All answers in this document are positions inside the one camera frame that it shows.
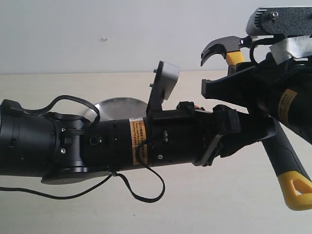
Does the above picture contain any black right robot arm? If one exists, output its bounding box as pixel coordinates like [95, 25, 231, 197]
[201, 53, 312, 142]

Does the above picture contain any round steel plate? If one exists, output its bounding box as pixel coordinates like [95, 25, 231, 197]
[95, 97, 147, 121]

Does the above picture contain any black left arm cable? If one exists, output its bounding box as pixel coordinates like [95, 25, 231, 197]
[0, 95, 166, 202]

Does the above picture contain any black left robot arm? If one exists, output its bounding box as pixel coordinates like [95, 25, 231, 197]
[0, 99, 276, 184]

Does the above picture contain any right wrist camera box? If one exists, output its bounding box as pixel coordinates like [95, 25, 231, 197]
[246, 6, 312, 37]

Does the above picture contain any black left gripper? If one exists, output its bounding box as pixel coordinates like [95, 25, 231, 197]
[146, 101, 277, 167]

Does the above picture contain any yellow black claw hammer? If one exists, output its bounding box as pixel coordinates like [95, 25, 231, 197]
[201, 36, 312, 211]

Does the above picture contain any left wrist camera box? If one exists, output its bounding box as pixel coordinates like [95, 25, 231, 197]
[146, 60, 180, 115]

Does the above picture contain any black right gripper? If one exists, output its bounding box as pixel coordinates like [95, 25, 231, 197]
[201, 54, 312, 122]

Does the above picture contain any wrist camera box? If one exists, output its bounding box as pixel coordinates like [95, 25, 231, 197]
[146, 60, 180, 115]
[246, 6, 312, 37]

